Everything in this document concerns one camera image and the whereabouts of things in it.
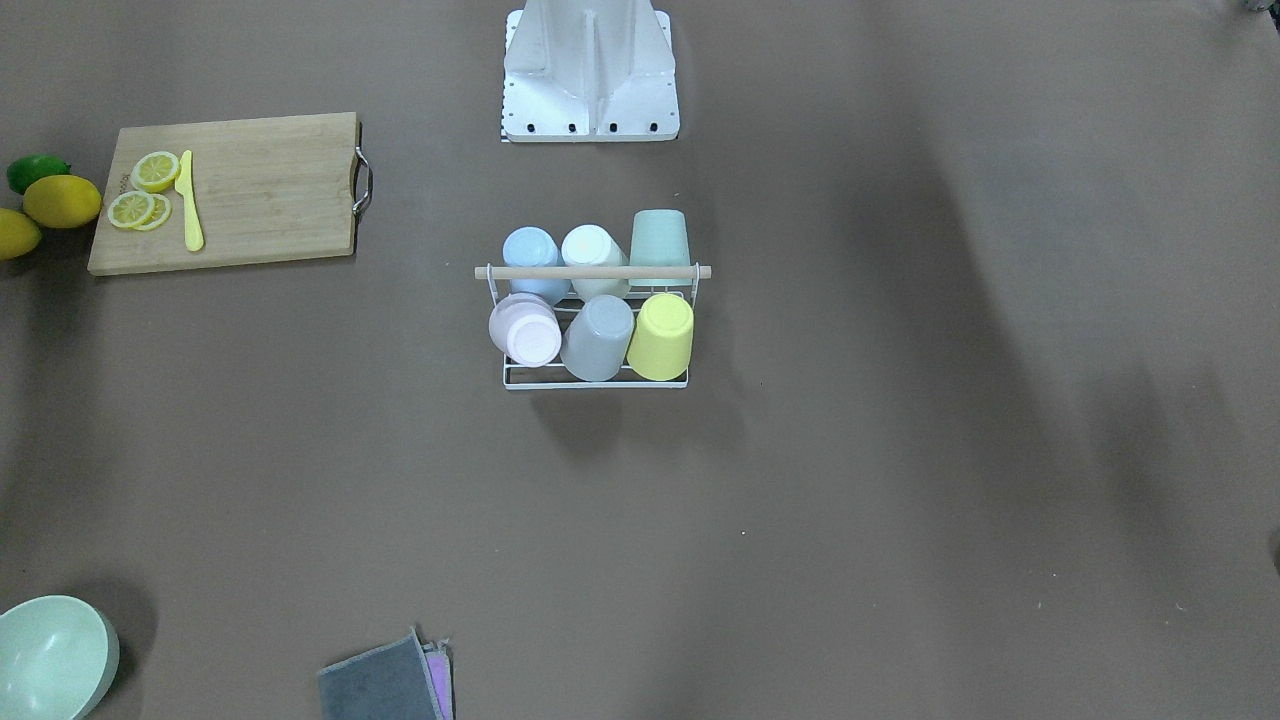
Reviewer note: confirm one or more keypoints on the pink plastic cup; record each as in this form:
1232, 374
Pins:
525, 327

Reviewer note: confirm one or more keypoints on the green plastic cup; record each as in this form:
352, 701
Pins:
660, 238

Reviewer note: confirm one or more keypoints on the yellow plastic cup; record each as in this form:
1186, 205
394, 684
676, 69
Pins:
661, 348

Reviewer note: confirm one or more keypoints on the grey plastic cup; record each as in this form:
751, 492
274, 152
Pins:
596, 341

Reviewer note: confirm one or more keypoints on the white plastic cup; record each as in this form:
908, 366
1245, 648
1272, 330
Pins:
592, 246

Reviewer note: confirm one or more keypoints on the blue plastic cup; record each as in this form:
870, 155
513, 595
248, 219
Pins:
532, 247

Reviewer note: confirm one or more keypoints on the wooden cutting board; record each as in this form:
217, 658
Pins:
267, 190

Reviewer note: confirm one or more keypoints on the grey folded cloth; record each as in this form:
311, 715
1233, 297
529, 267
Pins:
406, 679

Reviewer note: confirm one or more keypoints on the yellow plastic knife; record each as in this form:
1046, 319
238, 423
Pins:
194, 238

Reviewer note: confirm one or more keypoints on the lemon slice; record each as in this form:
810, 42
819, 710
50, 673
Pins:
139, 211
155, 172

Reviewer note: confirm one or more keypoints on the whole yellow lemon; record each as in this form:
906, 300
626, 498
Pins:
18, 234
62, 202

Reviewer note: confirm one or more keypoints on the green lime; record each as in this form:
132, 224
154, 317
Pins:
23, 172

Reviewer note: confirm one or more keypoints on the green bowl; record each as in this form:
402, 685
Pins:
59, 656

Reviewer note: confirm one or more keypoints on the white wire cup rack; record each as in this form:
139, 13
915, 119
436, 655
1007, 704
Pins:
553, 375

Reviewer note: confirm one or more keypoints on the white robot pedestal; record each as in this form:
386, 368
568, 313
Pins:
589, 72

